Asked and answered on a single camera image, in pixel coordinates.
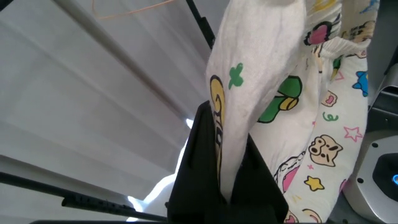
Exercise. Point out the white curtain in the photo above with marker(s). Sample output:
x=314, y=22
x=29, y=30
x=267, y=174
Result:
x=77, y=93

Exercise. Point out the black clothes rack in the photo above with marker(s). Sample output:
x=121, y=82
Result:
x=93, y=203

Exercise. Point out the pink clothes hanger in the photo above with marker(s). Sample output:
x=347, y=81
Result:
x=130, y=13

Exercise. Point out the cream printed garment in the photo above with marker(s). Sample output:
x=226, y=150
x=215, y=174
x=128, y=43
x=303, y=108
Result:
x=264, y=62

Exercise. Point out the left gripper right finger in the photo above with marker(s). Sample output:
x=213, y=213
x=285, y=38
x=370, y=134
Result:
x=258, y=196

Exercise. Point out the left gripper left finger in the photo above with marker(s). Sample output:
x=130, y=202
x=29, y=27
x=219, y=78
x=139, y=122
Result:
x=196, y=186

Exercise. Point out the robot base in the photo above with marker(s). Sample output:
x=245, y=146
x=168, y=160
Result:
x=367, y=174

